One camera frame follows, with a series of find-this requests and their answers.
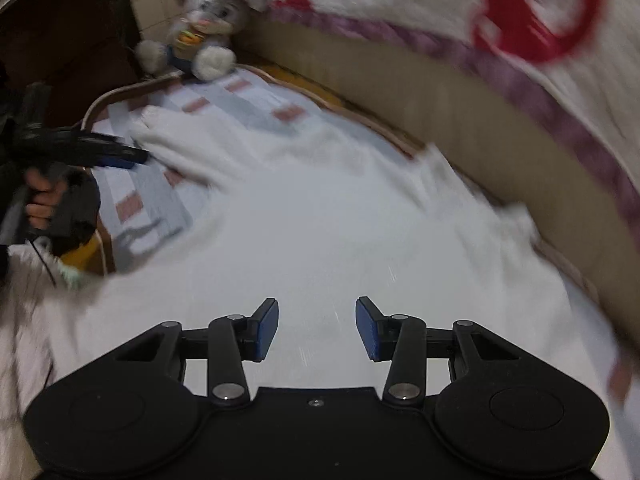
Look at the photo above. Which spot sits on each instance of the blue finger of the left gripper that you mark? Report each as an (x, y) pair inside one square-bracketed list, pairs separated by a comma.
[(127, 155)]

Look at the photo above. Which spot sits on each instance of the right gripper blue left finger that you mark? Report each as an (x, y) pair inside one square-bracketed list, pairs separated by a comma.
[(232, 340)]

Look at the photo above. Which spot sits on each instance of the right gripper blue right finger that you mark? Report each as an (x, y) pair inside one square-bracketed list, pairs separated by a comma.
[(399, 339)]

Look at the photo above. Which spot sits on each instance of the white fleece hooded jacket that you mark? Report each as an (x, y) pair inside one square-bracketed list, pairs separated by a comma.
[(300, 234)]

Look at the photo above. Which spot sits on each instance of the person's left hand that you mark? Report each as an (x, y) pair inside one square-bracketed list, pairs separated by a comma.
[(47, 195)]

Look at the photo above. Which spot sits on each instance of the checkered pink grey rug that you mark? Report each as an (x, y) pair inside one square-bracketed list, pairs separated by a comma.
[(175, 135)]

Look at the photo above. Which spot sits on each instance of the dark wooden dresser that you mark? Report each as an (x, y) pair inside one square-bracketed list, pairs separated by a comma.
[(78, 49)]

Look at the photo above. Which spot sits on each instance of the grey plush bunny toy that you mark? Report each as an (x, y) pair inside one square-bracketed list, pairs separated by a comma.
[(199, 41)]

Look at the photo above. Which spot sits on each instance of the cream bedside cabinet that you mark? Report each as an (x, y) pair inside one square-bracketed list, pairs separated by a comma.
[(155, 17)]

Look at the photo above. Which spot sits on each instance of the quilted strawberry bedspread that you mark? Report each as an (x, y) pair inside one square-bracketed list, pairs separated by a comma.
[(585, 53)]

